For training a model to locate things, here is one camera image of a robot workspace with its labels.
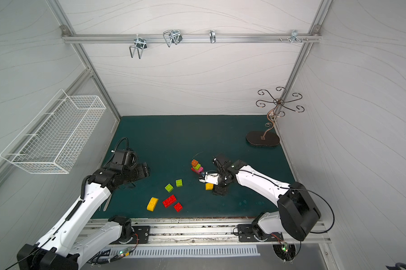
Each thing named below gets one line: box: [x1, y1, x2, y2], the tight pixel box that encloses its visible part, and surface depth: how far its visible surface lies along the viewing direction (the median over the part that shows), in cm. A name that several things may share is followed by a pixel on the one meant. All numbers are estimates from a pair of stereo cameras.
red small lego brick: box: [173, 201, 184, 213], surface depth 82 cm
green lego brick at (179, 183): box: [175, 178, 183, 188], surface depth 90 cm
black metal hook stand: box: [246, 86, 305, 147], surface depth 102 cm
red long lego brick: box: [161, 194, 178, 209], surface depth 84 cm
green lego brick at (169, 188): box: [164, 183, 174, 193], surface depth 88 cm
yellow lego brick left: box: [146, 196, 160, 213], surface depth 83 cm
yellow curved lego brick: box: [205, 182, 215, 191], surface depth 89 cm
